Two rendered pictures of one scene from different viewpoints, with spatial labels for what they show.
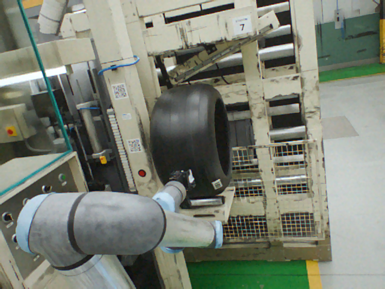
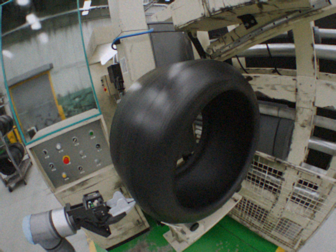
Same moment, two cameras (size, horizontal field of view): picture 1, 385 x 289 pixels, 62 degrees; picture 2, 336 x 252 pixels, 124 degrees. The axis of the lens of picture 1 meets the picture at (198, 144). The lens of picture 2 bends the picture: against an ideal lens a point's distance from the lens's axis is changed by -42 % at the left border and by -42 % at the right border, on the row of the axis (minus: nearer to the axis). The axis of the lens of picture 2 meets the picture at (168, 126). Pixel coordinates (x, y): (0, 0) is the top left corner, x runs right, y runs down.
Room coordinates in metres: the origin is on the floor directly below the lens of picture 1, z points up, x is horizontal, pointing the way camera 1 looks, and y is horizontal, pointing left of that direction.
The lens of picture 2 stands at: (1.18, -0.27, 1.46)
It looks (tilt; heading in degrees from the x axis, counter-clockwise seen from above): 22 degrees down; 44
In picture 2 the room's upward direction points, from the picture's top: 11 degrees counter-clockwise
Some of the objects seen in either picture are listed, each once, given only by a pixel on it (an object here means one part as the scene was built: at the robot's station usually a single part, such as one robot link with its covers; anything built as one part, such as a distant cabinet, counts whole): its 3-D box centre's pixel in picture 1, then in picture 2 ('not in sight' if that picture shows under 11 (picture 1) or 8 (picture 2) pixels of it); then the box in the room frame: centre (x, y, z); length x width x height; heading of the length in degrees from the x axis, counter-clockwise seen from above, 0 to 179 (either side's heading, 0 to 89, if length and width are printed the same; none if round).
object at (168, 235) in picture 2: not in sight; (181, 235); (1.67, 0.31, 0.02); 0.27 x 0.27 x 0.04; 73
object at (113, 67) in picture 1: (118, 64); (131, 38); (1.67, 0.31, 1.63); 0.19 x 0.19 x 0.06; 73
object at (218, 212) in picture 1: (192, 212); (171, 211); (1.48, 0.10, 0.83); 0.36 x 0.09 x 0.06; 73
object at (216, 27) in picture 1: (202, 32); (236, 1); (1.86, -0.14, 1.71); 0.61 x 0.25 x 0.15; 73
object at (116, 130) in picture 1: (124, 150); not in sight; (1.66, 0.40, 1.19); 0.05 x 0.04 x 0.48; 163
